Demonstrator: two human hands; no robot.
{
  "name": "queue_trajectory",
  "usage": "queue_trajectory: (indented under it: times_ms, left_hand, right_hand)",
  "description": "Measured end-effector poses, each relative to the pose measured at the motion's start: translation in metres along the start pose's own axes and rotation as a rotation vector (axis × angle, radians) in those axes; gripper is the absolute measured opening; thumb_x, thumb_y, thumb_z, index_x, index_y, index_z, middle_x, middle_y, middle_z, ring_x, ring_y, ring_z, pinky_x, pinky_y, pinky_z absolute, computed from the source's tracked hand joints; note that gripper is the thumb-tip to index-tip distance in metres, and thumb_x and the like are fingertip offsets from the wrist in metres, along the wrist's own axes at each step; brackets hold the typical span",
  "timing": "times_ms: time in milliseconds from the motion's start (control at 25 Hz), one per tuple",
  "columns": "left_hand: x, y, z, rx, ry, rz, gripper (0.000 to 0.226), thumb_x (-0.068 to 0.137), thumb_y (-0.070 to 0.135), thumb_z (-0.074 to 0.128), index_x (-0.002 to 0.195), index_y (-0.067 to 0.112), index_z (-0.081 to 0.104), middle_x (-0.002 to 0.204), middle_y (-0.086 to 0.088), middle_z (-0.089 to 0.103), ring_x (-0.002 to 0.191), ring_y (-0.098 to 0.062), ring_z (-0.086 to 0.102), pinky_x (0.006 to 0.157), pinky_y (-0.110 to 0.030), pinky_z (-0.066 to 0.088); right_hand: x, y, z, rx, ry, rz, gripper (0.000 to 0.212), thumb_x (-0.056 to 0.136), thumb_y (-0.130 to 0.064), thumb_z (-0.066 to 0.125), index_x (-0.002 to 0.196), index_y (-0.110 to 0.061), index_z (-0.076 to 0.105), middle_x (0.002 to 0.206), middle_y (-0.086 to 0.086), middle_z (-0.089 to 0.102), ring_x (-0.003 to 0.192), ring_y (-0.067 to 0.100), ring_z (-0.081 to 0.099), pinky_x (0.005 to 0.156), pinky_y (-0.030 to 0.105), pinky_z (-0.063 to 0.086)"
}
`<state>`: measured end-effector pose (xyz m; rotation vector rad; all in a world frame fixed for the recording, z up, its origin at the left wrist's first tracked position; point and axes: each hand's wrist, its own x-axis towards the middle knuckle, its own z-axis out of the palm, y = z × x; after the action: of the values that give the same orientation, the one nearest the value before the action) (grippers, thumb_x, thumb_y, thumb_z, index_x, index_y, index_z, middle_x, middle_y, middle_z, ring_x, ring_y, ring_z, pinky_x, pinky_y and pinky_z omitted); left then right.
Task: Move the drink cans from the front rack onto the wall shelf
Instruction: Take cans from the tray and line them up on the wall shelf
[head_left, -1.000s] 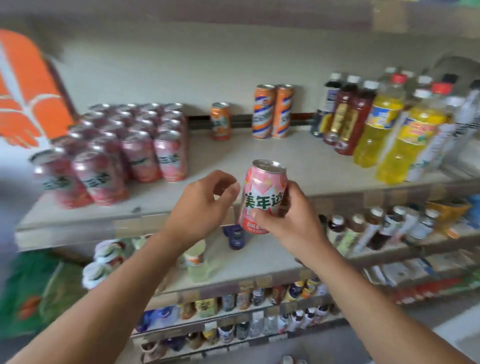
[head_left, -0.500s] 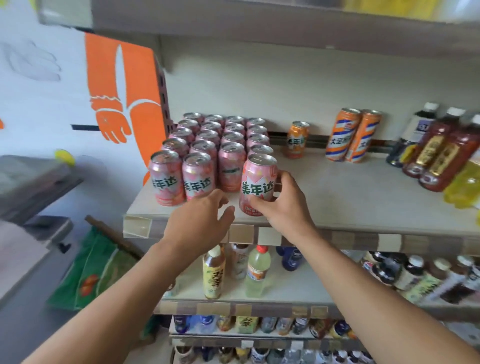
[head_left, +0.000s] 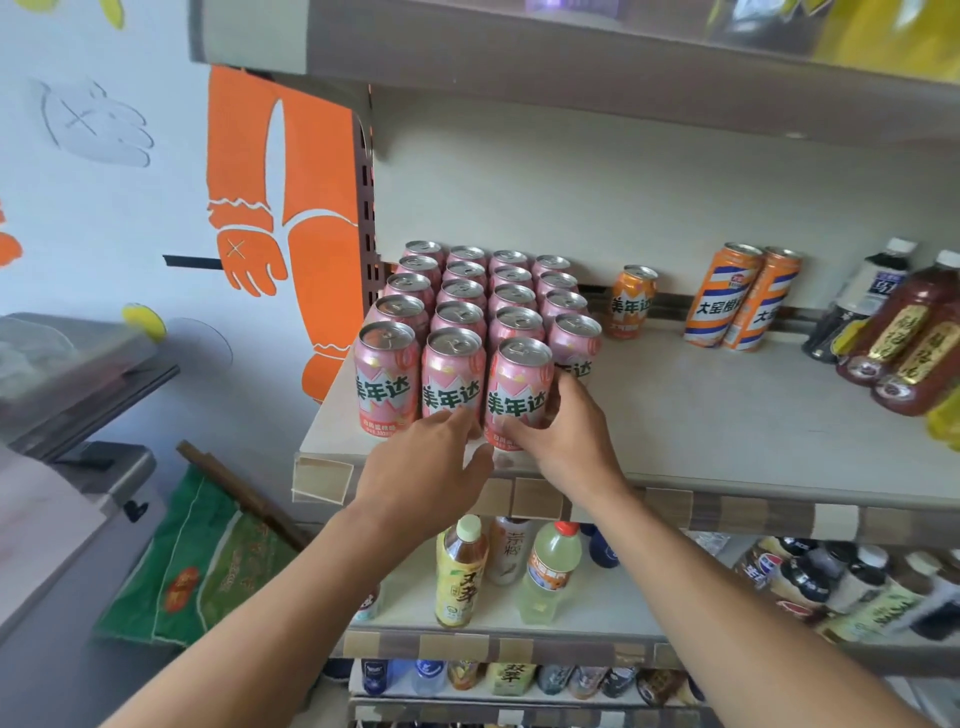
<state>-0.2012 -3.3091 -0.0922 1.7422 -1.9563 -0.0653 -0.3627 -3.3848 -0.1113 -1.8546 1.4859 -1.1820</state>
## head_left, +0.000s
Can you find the person's right forearm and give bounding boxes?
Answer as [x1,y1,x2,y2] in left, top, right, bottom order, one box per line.
[577,483,939,728]

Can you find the person's right hand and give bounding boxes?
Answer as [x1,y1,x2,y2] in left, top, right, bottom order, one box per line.
[494,369,628,511]

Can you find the wooden stick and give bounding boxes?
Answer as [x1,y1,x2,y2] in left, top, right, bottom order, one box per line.
[176,440,313,553]

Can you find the clear food display cover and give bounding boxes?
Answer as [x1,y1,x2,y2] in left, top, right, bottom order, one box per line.
[0,313,181,459]

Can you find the dark blue round bottle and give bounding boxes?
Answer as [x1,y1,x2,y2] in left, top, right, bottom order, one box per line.
[581,523,622,570]

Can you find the group of capped tea bottles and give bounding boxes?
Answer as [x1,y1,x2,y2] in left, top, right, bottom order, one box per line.
[731,536,960,646]

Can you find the small orange can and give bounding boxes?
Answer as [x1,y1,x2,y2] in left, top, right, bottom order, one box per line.
[605,263,660,340]

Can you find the person's left forearm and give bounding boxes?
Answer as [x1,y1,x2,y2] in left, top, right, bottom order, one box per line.
[101,502,436,728]

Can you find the yellow round disc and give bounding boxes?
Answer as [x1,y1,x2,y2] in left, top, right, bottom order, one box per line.
[122,302,168,343]

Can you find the pink can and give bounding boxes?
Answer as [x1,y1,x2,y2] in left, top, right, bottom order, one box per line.
[483,337,556,454]

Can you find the pale green drink bottle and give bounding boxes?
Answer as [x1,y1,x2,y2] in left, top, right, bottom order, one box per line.
[517,521,584,626]

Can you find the small clear bottle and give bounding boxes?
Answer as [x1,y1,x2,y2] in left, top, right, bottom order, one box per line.
[485,517,535,588]

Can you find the person's left hand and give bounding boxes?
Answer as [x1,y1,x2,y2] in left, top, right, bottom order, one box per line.
[352,407,496,538]

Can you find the tall orange striped can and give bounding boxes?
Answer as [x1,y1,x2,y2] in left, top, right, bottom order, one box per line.
[723,247,804,352]
[682,242,766,349]

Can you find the rows of small bottles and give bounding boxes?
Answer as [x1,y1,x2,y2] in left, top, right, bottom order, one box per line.
[322,658,710,728]

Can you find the row of tall drink bottles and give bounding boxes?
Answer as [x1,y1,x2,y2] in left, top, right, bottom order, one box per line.
[802,237,960,451]

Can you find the row of red cans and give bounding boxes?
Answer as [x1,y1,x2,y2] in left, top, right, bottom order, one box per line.
[352,239,604,440]

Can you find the clear round disc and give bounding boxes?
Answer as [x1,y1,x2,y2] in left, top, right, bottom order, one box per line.
[164,317,234,369]

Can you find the yellow label tea bottle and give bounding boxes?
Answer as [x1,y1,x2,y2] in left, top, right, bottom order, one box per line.
[434,513,489,630]

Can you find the white paper notice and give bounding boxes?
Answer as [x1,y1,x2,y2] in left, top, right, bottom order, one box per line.
[0,446,110,639]

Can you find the steel counter machine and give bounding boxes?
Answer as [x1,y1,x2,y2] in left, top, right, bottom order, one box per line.
[0,442,166,646]

